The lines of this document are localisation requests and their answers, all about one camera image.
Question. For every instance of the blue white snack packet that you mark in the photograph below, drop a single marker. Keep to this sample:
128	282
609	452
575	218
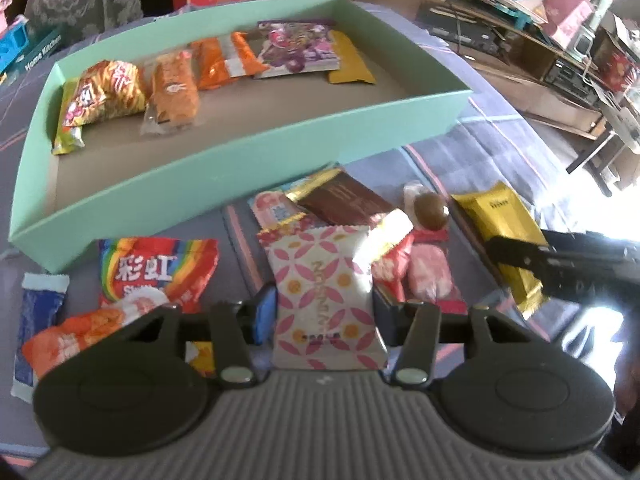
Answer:
37	320

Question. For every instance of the black electronic device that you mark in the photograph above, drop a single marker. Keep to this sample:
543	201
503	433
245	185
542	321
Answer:
460	30

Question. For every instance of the orange red snack packet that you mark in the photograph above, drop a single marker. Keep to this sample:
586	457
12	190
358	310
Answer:
75	337

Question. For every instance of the long mustard yellow packet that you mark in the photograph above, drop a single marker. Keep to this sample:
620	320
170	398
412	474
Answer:
350	62

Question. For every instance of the brown chocolate packet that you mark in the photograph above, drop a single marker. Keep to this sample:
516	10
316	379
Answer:
340	200

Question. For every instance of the rainbow candy packet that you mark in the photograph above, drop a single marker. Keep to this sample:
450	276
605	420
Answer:
150	270

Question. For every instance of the gold yellow snack packet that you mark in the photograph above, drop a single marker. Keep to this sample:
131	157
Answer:
500	215

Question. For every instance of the wooden shelf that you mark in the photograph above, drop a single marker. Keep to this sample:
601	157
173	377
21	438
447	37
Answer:
540	60

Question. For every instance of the clear breaded cutlet packet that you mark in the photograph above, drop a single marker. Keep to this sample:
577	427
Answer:
172	92

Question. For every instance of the white pink floral snack packet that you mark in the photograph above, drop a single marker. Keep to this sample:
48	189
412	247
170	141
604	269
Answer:
320	290

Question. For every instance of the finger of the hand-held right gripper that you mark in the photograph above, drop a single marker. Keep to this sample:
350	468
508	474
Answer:
515	254

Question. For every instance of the black stereo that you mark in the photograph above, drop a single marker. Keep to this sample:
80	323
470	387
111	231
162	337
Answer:
570	77

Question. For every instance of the blue toy sink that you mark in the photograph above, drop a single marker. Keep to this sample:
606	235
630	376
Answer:
12	45

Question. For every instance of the brown ball snack packet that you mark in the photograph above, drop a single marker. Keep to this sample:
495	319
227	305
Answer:
430	207

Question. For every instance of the mint green cardboard box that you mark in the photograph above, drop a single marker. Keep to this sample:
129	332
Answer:
200	195

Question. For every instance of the pink meat snack packet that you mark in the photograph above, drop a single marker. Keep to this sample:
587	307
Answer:
430	270

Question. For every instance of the dark wooden stool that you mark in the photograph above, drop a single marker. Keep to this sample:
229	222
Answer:
597	160

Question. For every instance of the large orange snack packet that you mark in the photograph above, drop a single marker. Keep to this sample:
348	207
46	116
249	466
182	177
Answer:
215	62

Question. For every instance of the red yellow striped snack packet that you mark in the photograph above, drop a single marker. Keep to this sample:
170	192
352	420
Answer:
105	92

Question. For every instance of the purple grape candy packet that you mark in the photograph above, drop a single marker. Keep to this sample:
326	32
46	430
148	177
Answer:
295	47

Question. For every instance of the pink gift bag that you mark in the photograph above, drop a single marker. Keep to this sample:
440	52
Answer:
570	15

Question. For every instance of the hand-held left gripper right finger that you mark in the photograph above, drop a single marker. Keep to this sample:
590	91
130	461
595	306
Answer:
382	312

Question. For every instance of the teal toy box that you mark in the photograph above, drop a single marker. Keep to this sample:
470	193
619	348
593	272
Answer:
42	52

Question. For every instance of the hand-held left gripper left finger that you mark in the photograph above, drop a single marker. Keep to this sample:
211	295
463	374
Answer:
265	310

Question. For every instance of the small pink candy packet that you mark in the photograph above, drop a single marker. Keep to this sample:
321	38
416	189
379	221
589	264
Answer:
272	210

